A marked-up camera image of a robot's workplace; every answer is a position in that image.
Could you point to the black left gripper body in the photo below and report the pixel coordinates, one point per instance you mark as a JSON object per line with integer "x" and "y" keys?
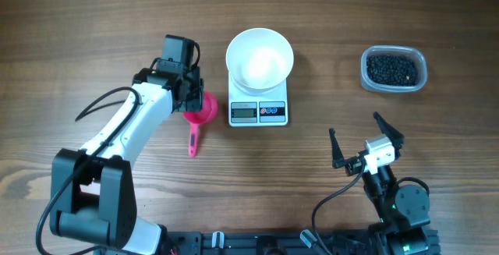
{"x": 194, "y": 98}

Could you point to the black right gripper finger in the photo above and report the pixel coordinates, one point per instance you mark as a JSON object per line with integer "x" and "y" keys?
{"x": 338, "y": 159}
{"x": 396, "y": 138}

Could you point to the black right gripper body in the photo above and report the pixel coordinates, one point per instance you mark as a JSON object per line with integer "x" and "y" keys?
{"x": 353, "y": 165}

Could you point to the pink measuring scoop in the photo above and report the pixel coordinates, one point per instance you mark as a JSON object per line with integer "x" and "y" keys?
{"x": 196, "y": 119}

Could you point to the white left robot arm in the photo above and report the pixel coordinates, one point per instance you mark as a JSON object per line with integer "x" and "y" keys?
{"x": 92, "y": 193}

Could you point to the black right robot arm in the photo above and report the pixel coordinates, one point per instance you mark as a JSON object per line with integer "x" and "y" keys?
{"x": 402, "y": 205}

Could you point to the white digital kitchen scale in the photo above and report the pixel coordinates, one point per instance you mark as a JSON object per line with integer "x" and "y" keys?
{"x": 257, "y": 108}

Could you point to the white bowl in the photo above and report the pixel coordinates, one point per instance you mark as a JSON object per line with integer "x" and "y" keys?
{"x": 259, "y": 59}

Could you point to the clear plastic container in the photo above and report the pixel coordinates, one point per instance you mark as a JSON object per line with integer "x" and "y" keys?
{"x": 411, "y": 53}

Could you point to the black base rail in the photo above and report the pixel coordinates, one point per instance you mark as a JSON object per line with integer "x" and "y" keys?
{"x": 296, "y": 243}

